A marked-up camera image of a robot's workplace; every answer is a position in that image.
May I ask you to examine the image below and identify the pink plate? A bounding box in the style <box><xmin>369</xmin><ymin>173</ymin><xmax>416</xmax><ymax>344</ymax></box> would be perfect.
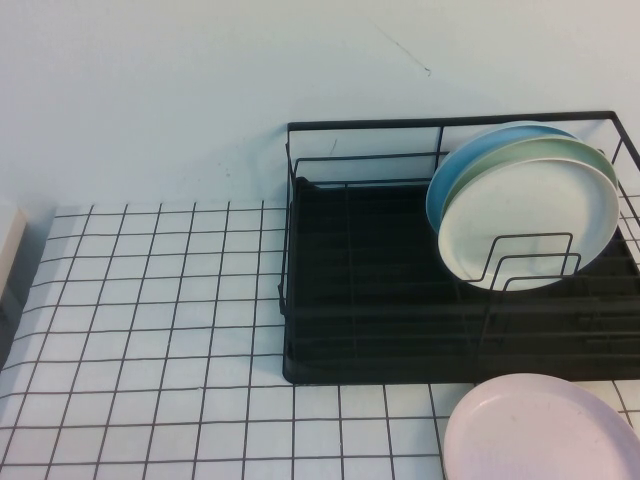
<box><xmin>443</xmin><ymin>372</ymin><xmax>640</xmax><ymax>480</ymax></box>

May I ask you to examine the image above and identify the blue plate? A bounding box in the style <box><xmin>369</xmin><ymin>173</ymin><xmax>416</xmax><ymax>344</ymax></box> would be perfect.
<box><xmin>425</xmin><ymin>121</ymin><xmax>581</xmax><ymax>236</ymax></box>

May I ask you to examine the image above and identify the green plate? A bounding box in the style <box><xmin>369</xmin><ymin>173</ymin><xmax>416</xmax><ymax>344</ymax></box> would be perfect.
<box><xmin>443</xmin><ymin>137</ymin><xmax>619</xmax><ymax>214</ymax></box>

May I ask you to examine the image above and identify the black plastic drip tray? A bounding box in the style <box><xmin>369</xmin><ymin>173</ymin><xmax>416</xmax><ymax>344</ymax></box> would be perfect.
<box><xmin>283</xmin><ymin>175</ymin><xmax>640</xmax><ymax>385</ymax></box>

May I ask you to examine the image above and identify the white grid pattern table mat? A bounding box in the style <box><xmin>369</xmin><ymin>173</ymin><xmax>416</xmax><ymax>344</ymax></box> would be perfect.
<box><xmin>0</xmin><ymin>199</ymin><xmax>640</xmax><ymax>480</ymax></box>

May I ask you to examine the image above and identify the beige box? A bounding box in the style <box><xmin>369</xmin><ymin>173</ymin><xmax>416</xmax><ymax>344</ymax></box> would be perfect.
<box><xmin>0</xmin><ymin>204</ymin><xmax>30</xmax><ymax>326</ymax></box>

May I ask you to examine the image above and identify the black wire dish rack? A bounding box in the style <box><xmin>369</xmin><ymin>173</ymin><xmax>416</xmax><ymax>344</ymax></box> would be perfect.
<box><xmin>277</xmin><ymin>109</ymin><xmax>640</xmax><ymax>385</ymax></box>

